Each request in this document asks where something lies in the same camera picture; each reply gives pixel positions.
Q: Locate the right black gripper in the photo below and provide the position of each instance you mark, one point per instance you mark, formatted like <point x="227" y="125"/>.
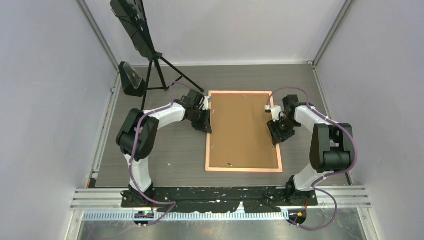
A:
<point x="278" y="135"/>

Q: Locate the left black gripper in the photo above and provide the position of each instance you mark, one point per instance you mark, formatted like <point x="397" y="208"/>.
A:
<point x="204" y="126"/>

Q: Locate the brown cardboard backing board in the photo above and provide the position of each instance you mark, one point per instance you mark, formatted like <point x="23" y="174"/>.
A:
<point x="243" y="130"/>

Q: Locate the pink wooden picture frame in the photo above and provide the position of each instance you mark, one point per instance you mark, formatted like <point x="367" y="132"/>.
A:
<point x="242" y="170"/>

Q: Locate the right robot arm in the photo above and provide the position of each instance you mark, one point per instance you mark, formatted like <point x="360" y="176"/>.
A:
<point x="331" y="148"/>

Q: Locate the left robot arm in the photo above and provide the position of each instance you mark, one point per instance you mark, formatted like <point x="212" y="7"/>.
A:
<point x="138" y="133"/>

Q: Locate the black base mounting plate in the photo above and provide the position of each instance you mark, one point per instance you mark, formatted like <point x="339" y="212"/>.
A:
<point x="217" y="200"/>

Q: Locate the black wedge stand base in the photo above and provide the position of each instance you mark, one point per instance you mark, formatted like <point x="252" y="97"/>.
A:
<point x="131" y="82"/>

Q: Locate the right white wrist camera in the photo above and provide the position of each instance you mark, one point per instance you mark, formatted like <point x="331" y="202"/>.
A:
<point x="275" y="112"/>

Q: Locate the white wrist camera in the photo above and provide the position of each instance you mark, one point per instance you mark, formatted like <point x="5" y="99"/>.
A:
<point x="205" y="103"/>
<point x="275" y="112"/>

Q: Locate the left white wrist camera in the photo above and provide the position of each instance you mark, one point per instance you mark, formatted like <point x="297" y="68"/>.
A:
<point x="205" y="103"/>

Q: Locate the black camera tripod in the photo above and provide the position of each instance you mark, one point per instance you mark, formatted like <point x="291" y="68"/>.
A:
<point x="154" y="61"/>

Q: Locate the aluminium rail front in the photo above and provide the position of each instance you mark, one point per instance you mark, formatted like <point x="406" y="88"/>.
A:
<point x="105" y="204"/>

